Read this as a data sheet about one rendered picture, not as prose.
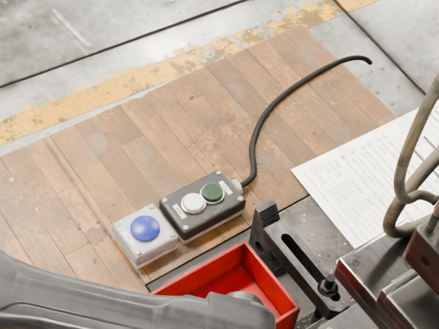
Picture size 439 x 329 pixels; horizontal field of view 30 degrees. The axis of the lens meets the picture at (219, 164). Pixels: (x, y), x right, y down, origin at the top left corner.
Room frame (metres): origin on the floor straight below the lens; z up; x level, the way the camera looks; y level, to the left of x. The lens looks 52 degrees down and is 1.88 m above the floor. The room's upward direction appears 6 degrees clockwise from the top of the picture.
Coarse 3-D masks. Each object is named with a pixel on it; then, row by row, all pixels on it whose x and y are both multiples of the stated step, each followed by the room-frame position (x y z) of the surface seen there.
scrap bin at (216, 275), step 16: (224, 256) 0.56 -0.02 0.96; (240, 256) 0.58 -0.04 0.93; (256, 256) 0.56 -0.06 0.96; (192, 272) 0.53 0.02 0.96; (208, 272) 0.54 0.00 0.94; (224, 272) 0.56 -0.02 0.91; (240, 272) 0.57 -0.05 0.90; (256, 272) 0.56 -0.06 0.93; (160, 288) 0.50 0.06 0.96; (176, 288) 0.51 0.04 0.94; (192, 288) 0.53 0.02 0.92; (208, 288) 0.54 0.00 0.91; (224, 288) 0.54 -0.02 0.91; (240, 288) 0.54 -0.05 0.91; (256, 288) 0.55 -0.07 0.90; (272, 288) 0.53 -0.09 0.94; (272, 304) 0.52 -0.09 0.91; (288, 304) 0.50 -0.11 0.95; (288, 320) 0.48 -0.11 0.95
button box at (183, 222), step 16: (336, 64) 0.99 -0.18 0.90; (368, 64) 1.05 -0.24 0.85; (304, 80) 0.94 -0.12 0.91; (256, 128) 0.82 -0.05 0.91; (208, 176) 0.71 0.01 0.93; (224, 176) 0.71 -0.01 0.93; (176, 192) 0.67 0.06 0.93; (192, 192) 0.67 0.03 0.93; (224, 192) 0.68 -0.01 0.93; (240, 192) 0.69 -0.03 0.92; (160, 208) 0.65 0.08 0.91; (176, 208) 0.64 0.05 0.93; (208, 208) 0.65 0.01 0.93; (224, 208) 0.65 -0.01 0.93; (240, 208) 0.67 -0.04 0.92; (176, 224) 0.62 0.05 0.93; (192, 224) 0.62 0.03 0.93; (208, 224) 0.63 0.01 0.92
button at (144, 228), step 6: (144, 216) 0.62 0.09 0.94; (150, 216) 0.62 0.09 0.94; (132, 222) 0.61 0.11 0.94; (138, 222) 0.61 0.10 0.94; (144, 222) 0.61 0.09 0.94; (150, 222) 0.61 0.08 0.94; (156, 222) 0.61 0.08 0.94; (132, 228) 0.60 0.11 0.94; (138, 228) 0.60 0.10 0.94; (144, 228) 0.60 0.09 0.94; (150, 228) 0.60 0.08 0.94; (156, 228) 0.60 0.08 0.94; (132, 234) 0.59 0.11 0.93; (138, 234) 0.59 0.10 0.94; (144, 234) 0.59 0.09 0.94; (150, 234) 0.59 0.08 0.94; (156, 234) 0.59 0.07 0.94; (144, 240) 0.58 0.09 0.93
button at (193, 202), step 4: (188, 196) 0.66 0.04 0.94; (192, 196) 0.66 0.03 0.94; (196, 196) 0.66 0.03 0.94; (200, 196) 0.66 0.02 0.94; (184, 200) 0.65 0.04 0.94; (188, 200) 0.65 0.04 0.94; (192, 200) 0.65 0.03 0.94; (196, 200) 0.66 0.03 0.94; (200, 200) 0.66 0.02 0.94; (184, 204) 0.65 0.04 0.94; (188, 204) 0.65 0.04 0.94; (192, 204) 0.65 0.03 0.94; (196, 204) 0.65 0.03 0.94; (200, 204) 0.65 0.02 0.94; (188, 208) 0.64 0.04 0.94; (192, 208) 0.64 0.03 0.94; (196, 208) 0.64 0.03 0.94; (200, 208) 0.64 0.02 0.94
